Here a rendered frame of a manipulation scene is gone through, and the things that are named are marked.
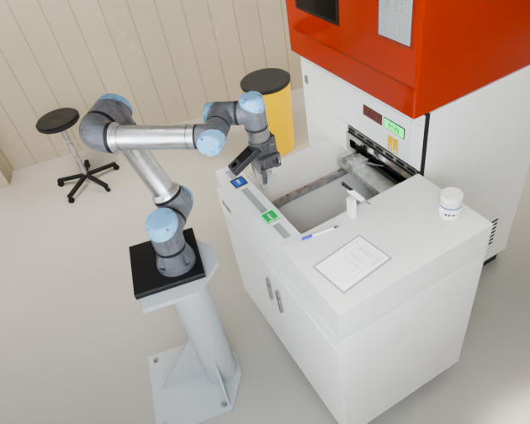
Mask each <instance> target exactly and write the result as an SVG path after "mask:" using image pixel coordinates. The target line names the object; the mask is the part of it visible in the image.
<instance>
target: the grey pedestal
mask: <svg viewBox="0 0 530 424"><path fill-rule="evenodd" d="M196 242H197V245H198V248H199V254H200V256H201V260H202V263H203V266H204V272H205V275H206V277H205V278H201V279H198V280H195V281H193V282H190V283H187V284H183V285H180V286H177V287H175V288H172V289H168V290H165V291H162V292H160V293H157V294H153V295H150V296H147V297H145V298H142V299H141V305H142V311H143V313H147V312H150V311H153V310H157V309H160V308H162V307H165V306H168V305H172V304H173V305H174V307H175V309H176V311H177V313H178V316H179V318H180V320H181V322H182V323H183V327H184V329H185V331H186V332H187V334H188V337H189V339H188V341H187V343H186V344H183V345H182V346H179V347H175V348H172V349H169V350H166V351H164V352H160V353H158V354H155V355H152V356H150V357H148V361H149V368H150V375H151V388H152V395H153V402H154V409H155V417H156V424H199V423H200V422H203V421H208V420H209V419H212V418H215V417H217V416H221V415H223V414H225V413H228V412H231V411H233V408H234V404H235V401H236V395H237V392H238V389H239V385H240V382H241V376H242V374H241V369H240V365H239V363H238V359H237V356H236V354H235V353H234V352H233V351H232V350H231V346H230V343H229V342H228V339H227V336H226V334H225V330H224V327H223V326H222V323H221V320H220V317H219V314H218V311H217V309H216V307H215V303H214V301H213V298H212V295H211V293H210V291H209V287H208V284H207V283H208V282H209V280H210V279H211V277H212V276H213V274H214V272H215V270H216V269H217V267H218V266H219V264H218V261H217V258H216V255H215V250H214V248H213V246H212V245H210V244H207V243H204V242H202V241H198V240H196Z"/></svg>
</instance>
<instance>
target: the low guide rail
mask: <svg viewBox="0 0 530 424"><path fill-rule="evenodd" d="M347 173H348V172H346V171H345V170H344V169H342V168H340V169H338V170H336V171H335V172H331V173H329V174H327V175H325V176H324V177H322V178H319V179H317V180H315V181H314V182H312V183H309V184H307V185H305V186H304V187H302V188H298V189H296V190H295V191H293V192H291V193H288V194H286V195H284V196H283V197H281V198H279V199H276V200H274V201H273V202H272V203H273V204H274V205H275V206H276V207H277V208H278V207H280V206H282V205H284V204H287V203H288V202H291V201H293V200H295V199H297V198H299V197H301V196H303V195H305V194H307V193H309V192H311V191H313V190H315V189H317V188H319V187H321V186H323V185H325V184H327V183H329V182H331V181H333V180H335V179H337V178H339V177H341V176H343V175H345V174H347Z"/></svg>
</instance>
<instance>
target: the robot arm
mask: <svg viewBox="0 0 530 424"><path fill-rule="evenodd" d="M132 114H133V109H132V106H131V104H130V102H129V101H128V100H127V99H125V98H124V97H122V96H120V95H117V94H114V93H107V94H104V95H103V96H101V97H100V98H99V99H97V100H96V101H95V103H94V105H93V106H92V107H91V108H90V109H89V111H88V112H87V113H86V114H85V115H84V117H83V118H82V120H81V122H80V124H79V128H78V130H79V135H80V137H81V139H82V142H83V143H84V144H85V145H86V146H87V147H89V148H90V149H92V150H94V151H97V152H101V153H110V154H114V153H119V152H121V154H122V155H123V156H124V158H125V159H126V161H127V162H128V163H129V164H130V165H131V167H132V168H133V169H134V170H135V172H136V173H137V175H138V176H139V177H140V179H141V180H142V182H143V183H144V184H145V185H146V186H147V188H148V189H149V190H150V191H151V193H152V194H153V195H152V201H153V203H154V204H155V205H156V207H157V209H155V210H154V212H153V213H152V212H151V213H150V214H149V215H148V216H147V218H146V233H147V235H148V236H149V238H150V240H151V243H152V245H153V247H154V249H155V251H156V266H157V268H158V270H159V272H160V273H161V274H162V275H164V276H167V277H177V276H180V275H183V274H185V273H186V272H188V271H189V270H190V269H191V268H192V267H193V265H194V264H195V261H196V256H195V253H194V250H193V248H192V247H191V246H190V245H189V244H188V243H187V242H186V241H185V239H184V236H183V228H184V226H185V224H186V222H187V219H188V216H189V214H190V212H191V210H192V208H193V194H192V192H191V191H190V190H189V189H188V188H187V187H184V186H183V185H182V184H178V183H176V182H172V181H171V179H170V178H169V177H168V175H167V174H166V173H165V172H164V170H163V169H162V167H161V166H160V164H159V163H158V161H157V160H156V158H155V157H154V156H153V155H152V153H151V152H150V150H199V151H200V152H201V153H202V154H204V155H206V156H216V155H218V154H219V153H220V152H221V150H222V148H223V146H224V145H225V140H226V137H227V135H228V133H229V130H230V128H231V126H232V125H244V127H245V131H246V138H247V140H248V144H249V145H248V146H247V147H246V148H245V149H244V150H243V151H242V152H241V153H240V154H239V155H238V156H237V157H236V158H235V159H234V160H233V161H232V162H231V163H230V164H229V165H228V168H229V169H230V170H231V171H232V173H233V174H235V175H236V176H238V175H239V174H240V173H241V172H242V171H243V170H244V169H245V168H246V167H247V166H248V165H249V164H250V163H251V164H252V170H253V171H254V174H255V176H256V179H257V182H258V184H259V186H260V188H262V189H263V190H264V191H265V190H267V187H268V185H269V184H270V183H272V182H273V181H274V180H276V178H277V175H271V174H272V171H271V170H268V169H271V168H273V167H279V166H281V165H282V163H281V158H280V152H278V150H277V146H276V140H275V135H274V134H272V133H271V132H270V131H269V128H268V120H267V115H266V106H265V104H264V101H263V96H262V95H261V94H260V93H259V92H256V91H249V92H248V93H243V94H242V95H241V96H240V97H239V100H238V101H224V102H219V101H215V102H212V103H206V104H205V105H204V107H203V120H204V124H181V125H137V124H136V123H135V121H134V120H133V119H132ZM278 157H279V160H278Z"/></svg>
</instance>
